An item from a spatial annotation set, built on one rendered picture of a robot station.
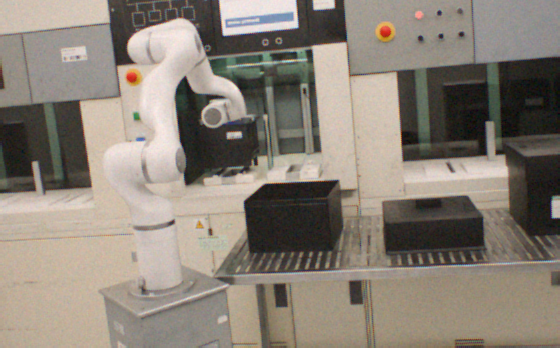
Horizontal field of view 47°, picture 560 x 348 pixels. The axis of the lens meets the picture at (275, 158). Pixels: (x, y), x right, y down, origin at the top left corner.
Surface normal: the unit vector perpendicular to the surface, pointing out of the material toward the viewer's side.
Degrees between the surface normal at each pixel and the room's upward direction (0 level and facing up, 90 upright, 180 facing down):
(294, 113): 90
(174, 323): 90
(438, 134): 90
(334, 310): 90
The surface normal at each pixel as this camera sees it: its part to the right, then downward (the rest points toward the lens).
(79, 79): -0.14, 0.17
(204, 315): 0.59, 0.07
